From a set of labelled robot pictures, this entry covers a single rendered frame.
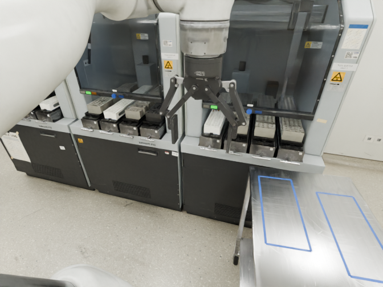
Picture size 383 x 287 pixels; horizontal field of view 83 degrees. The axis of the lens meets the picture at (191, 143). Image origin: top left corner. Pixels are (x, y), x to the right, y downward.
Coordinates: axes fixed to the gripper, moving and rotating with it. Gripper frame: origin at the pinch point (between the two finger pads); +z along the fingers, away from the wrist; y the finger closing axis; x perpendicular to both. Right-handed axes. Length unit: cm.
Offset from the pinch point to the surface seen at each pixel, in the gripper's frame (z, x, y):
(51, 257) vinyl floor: 120, 9, -107
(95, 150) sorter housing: 65, 66, -98
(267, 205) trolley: 38.0, 20.4, 22.4
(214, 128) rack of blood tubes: 35, 70, -9
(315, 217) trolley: 38, 19, 40
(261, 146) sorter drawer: 40, 66, 20
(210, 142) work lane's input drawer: 42, 66, -10
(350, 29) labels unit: -19, 75, 46
